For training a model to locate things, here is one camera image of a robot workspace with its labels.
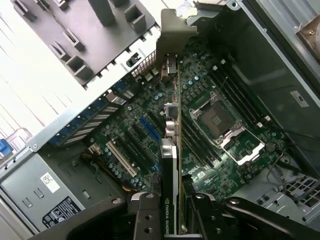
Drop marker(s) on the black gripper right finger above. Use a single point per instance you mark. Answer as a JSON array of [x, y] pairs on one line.
[[207, 220]]

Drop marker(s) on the coin cell battery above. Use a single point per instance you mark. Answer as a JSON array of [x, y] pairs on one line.
[[270, 147]]

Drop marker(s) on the white PCI slot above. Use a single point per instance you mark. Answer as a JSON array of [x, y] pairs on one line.
[[121, 157]]

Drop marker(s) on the CPU socket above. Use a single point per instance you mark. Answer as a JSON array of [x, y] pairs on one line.
[[215, 120]]

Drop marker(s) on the black open PC case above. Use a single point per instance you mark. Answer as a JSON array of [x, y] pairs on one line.
[[250, 62]]

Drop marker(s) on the black RAM slot bank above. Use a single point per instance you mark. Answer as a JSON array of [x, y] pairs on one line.
[[237, 92], [197, 145]]

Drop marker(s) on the blue expansion slot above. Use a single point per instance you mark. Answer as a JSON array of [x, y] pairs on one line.
[[150, 128]]

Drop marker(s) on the metal socket cover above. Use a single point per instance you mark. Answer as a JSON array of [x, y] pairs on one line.
[[230, 136]]

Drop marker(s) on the blue expansion card retainers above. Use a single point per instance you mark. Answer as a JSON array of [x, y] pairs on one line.
[[75, 125]]

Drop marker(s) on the metal disk bay cage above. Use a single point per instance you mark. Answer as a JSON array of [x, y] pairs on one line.
[[295, 190]]

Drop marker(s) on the green motherboard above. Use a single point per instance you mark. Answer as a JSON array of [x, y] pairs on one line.
[[140, 105]]

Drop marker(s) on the grey power supply unit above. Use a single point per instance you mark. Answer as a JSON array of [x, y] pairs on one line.
[[25, 190]]

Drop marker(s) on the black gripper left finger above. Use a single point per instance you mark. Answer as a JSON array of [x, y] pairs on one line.
[[145, 220]]

